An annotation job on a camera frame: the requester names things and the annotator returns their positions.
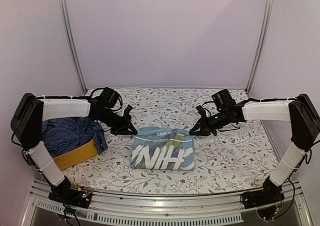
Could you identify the floral patterned table cloth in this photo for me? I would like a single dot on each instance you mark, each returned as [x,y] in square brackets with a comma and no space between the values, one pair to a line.
[233,160]

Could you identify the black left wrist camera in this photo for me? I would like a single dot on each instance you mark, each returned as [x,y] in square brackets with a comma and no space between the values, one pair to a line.
[109,97]

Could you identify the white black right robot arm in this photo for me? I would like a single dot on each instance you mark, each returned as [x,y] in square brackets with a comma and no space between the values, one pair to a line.
[292,123]

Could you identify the left aluminium frame post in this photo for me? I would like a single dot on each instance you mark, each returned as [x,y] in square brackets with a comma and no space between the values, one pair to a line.
[71,44]

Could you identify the right aluminium frame post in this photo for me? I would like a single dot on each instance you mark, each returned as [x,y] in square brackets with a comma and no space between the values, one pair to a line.
[260,45]

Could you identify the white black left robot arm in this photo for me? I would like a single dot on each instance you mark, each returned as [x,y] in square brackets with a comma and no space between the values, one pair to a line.
[27,122]

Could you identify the aluminium frame post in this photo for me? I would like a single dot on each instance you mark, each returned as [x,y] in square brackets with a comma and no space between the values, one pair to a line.
[71,44]
[260,45]

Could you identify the yellow laundry basket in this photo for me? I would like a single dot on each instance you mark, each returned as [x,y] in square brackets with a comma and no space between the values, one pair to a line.
[76,156]

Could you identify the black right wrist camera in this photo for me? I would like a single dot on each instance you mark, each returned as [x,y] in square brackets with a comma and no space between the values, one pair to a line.
[223,100]

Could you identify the blue checkered shirt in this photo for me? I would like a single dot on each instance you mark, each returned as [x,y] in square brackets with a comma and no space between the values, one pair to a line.
[62,135]

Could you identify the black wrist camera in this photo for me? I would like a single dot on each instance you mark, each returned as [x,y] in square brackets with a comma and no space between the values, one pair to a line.
[109,97]
[223,100]

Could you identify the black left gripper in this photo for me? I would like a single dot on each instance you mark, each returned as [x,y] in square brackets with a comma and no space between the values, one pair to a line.
[123,129]

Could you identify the light blue t-shirt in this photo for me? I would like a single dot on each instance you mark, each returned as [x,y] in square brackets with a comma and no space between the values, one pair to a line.
[162,149]

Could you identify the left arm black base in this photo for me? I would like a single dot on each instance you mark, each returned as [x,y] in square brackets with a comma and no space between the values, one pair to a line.
[80,197]

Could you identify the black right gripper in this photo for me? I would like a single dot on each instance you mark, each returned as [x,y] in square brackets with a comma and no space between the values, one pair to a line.
[205,128]

